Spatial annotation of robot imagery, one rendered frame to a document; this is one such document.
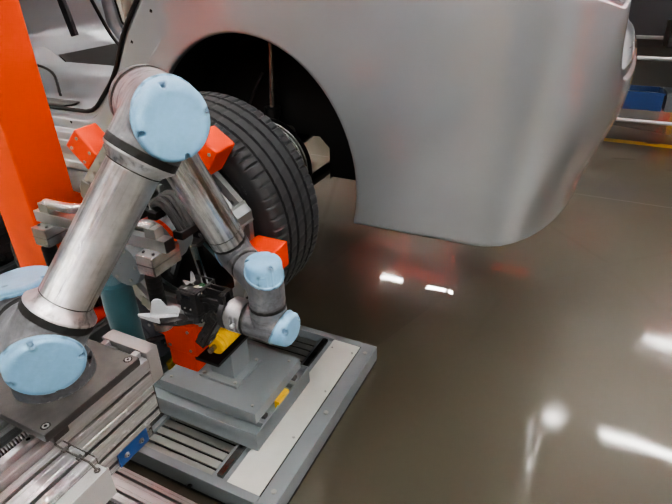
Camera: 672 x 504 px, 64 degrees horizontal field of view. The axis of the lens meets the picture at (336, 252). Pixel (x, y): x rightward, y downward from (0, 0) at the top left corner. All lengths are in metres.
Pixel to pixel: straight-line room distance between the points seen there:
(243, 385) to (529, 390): 1.11
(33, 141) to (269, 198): 0.77
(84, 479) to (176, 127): 0.64
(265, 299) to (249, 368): 0.94
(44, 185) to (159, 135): 1.08
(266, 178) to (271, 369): 0.82
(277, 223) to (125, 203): 0.60
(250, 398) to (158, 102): 1.26
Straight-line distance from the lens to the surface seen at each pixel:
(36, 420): 1.12
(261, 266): 1.03
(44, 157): 1.86
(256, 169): 1.38
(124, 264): 1.45
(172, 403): 2.02
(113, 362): 1.18
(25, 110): 1.81
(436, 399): 2.19
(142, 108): 0.81
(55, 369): 0.95
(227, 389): 1.93
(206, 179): 1.05
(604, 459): 2.15
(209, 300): 1.18
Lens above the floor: 1.53
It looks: 30 degrees down
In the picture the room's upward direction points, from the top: 2 degrees counter-clockwise
